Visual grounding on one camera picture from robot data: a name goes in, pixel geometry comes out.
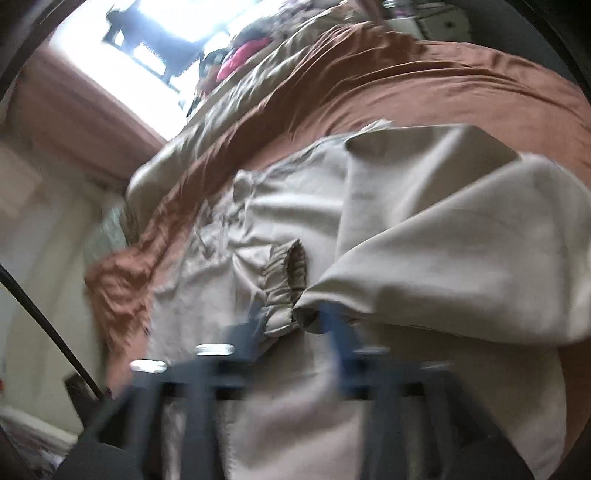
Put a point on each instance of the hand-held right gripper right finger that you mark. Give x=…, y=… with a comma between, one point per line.
x=339, y=341

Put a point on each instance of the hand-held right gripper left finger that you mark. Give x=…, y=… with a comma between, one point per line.
x=247, y=337

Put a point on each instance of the pale patterned pillow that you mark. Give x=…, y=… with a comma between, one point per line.
x=111, y=230

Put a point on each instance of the beige duvet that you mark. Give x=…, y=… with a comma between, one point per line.
x=277, y=69

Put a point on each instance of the rust brown blanket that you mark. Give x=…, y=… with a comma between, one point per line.
x=369, y=69

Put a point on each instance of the stuffed toy doll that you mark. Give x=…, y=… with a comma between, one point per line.
x=240, y=57

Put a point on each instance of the floral patterned quilt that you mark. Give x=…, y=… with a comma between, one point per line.
x=277, y=25

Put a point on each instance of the white dresser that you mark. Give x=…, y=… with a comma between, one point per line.
x=429, y=21

